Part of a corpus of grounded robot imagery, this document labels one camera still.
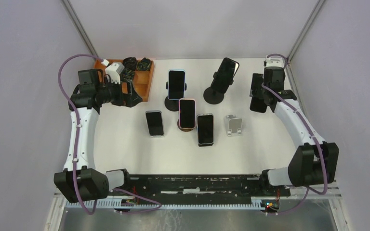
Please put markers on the silver metal phone stand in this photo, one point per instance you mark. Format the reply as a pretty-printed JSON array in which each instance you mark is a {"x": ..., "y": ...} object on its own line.
[{"x": 233, "y": 125}]

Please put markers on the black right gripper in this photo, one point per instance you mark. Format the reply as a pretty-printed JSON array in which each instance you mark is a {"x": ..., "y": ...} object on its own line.
[{"x": 257, "y": 81}]

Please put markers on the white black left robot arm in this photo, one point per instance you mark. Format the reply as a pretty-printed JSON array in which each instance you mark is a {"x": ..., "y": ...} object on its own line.
[{"x": 79, "y": 180}]

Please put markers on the black folding phone stand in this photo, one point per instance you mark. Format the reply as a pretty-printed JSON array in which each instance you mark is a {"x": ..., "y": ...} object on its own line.
[{"x": 205, "y": 144}]

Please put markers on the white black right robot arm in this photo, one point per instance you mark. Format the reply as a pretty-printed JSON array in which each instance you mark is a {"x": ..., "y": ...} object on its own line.
[{"x": 315, "y": 160}]

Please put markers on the black round tall stand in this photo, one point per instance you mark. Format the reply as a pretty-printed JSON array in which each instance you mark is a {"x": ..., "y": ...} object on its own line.
[{"x": 215, "y": 93}]

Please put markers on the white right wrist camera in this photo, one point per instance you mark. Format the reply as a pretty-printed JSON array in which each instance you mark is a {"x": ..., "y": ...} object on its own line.
[{"x": 274, "y": 61}]

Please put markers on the orange wooden organizer tray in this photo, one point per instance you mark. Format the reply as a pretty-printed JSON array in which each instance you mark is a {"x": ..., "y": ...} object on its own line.
[{"x": 142, "y": 79}]

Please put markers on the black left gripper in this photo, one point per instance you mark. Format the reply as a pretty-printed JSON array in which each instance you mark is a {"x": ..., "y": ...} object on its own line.
[{"x": 130, "y": 99}]

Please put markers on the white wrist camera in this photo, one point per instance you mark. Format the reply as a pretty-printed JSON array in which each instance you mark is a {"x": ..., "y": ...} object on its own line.
[
  {"x": 112, "y": 71},
  {"x": 274, "y": 61}
]

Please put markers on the round wooden base stand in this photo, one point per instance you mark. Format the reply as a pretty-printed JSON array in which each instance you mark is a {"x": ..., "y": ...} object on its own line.
[{"x": 184, "y": 129}]

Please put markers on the blue case smartphone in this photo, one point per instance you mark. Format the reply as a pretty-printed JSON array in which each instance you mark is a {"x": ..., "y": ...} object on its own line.
[{"x": 176, "y": 84}]

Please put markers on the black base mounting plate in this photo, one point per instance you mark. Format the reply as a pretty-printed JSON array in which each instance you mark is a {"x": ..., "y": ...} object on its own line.
[{"x": 183, "y": 189}]

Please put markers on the silver edge smartphone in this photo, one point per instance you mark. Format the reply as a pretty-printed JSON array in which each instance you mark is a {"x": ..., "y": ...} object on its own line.
[{"x": 155, "y": 123}]

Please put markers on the black round clamp stand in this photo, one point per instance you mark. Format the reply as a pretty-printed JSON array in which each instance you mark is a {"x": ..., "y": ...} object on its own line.
[{"x": 172, "y": 105}]

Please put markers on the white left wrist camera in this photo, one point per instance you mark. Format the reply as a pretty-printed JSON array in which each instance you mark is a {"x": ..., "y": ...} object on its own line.
[{"x": 112, "y": 71}]

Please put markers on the pink case smartphone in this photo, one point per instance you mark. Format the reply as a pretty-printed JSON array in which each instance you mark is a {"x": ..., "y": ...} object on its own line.
[{"x": 187, "y": 113}]

